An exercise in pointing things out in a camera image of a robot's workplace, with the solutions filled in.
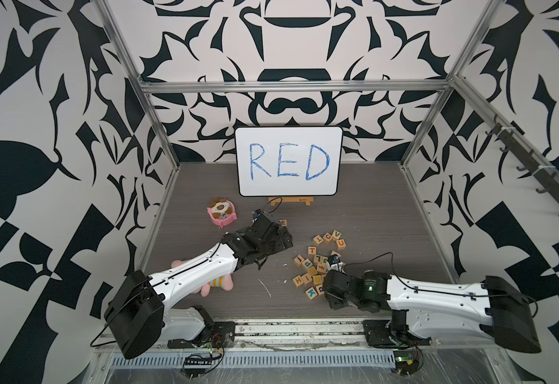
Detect wooden block letter U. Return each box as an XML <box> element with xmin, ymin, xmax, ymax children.
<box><xmin>336</xmin><ymin>239</ymin><xmax>346</xmax><ymax>251</ymax></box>

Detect small wooden easel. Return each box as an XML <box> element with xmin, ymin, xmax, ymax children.
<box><xmin>268</xmin><ymin>196</ymin><xmax>314</xmax><ymax>206</ymax></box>

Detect wooden block letter J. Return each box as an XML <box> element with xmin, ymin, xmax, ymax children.
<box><xmin>293</xmin><ymin>254</ymin><xmax>304</xmax><ymax>267</ymax></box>

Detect wooden block letter H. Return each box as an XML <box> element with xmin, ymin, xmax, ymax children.
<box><xmin>292</xmin><ymin>276</ymin><xmax>303</xmax><ymax>287</ymax></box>

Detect wooden block letter I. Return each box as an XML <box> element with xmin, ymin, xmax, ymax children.
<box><xmin>301</xmin><ymin>273</ymin><xmax>312</xmax><ymax>285</ymax></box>

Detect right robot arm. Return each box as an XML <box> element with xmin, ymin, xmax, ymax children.
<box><xmin>323</xmin><ymin>270</ymin><xmax>542</xmax><ymax>354</ymax></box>

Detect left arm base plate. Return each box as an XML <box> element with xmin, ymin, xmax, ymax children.
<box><xmin>168</xmin><ymin>322</ymin><xmax>236</xmax><ymax>349</ymax></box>

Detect white dry-erase board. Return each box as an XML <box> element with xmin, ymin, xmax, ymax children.
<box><xmin>235</xmin><ymin>126</ymin><xmax>343</xmax><ymax>197</ymax></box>

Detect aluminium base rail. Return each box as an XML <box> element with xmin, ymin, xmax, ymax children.
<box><xmin>151</xmin><ymin>312</ymin><xmax>492</xmax><ymax>348</ymax></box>

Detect wooden block letter T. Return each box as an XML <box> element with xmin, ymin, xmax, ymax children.
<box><xmin>313</xmin><ymin>235</ymin><xmax>324</xmax><ymax>246</ymax></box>

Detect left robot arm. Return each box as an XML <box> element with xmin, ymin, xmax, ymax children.
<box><xmin>105</xmin><ymin>210</ymin><xmax>293</xmax><ymax>359</ymax></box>

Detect pink plush toy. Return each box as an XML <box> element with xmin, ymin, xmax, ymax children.
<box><xmin>191</xmin><ymin>275</ymin><xmax>234</xmax><ymax>297</ymax></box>

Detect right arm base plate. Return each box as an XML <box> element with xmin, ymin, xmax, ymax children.
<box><xmin>363</xmin><ymin>320</ymin><xmax>431</xmax><ymax>349</ymax></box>

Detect wooden block letter K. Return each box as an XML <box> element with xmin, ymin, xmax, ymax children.
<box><xmin>306</xmin><ymin>287</ymin><xmax>318</xmax><ymax>300</ymax></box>

